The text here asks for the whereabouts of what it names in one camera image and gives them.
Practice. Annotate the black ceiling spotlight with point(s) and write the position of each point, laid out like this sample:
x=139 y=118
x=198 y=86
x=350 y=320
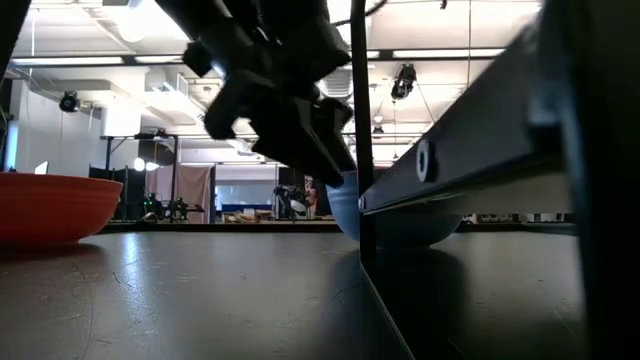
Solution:
x=69 y=102
x=404 y=82

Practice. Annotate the black table mat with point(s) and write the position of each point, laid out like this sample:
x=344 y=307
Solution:
x=200 y=300

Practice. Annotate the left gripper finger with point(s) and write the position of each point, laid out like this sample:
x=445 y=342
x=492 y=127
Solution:
x=300 y=145
x=337 y=120

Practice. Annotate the red bowl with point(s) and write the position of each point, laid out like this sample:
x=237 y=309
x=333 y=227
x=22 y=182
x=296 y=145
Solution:
x=50 y=205

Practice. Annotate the black vertical frame post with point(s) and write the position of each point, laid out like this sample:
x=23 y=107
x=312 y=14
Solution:
x=362 y=100

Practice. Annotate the blue bowl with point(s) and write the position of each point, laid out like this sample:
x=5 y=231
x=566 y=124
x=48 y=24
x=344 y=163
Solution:
x=345 y=205

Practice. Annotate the black cabinet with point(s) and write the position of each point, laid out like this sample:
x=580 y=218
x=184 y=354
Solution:
x=287 y=176

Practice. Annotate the beige curtain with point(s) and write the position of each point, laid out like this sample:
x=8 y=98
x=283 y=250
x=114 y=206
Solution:
x=195 y=190

